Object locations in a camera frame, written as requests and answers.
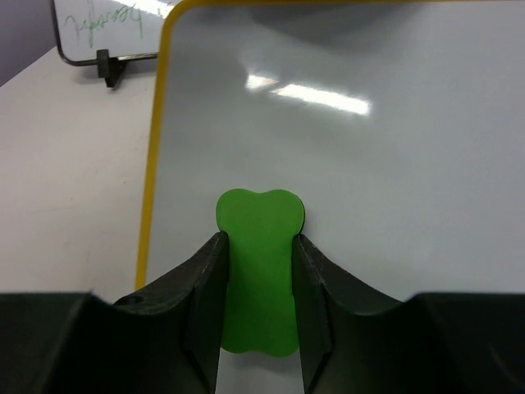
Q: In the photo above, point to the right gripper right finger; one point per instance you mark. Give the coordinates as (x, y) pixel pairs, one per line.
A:
(342, 328)

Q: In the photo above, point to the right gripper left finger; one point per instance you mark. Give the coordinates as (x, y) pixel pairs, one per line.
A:
(177, 322)

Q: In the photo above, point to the green whiteboard eraser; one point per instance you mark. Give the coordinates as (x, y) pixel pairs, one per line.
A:
(260, 312)

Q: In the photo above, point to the yellow framed whiteboard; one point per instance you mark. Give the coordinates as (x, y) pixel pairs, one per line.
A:
(400, 126)

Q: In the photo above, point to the black framed whiteboard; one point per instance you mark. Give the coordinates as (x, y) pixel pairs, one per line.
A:
(127, 29)

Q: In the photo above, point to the black board stand clip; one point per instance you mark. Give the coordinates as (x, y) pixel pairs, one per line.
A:
(109, 68)

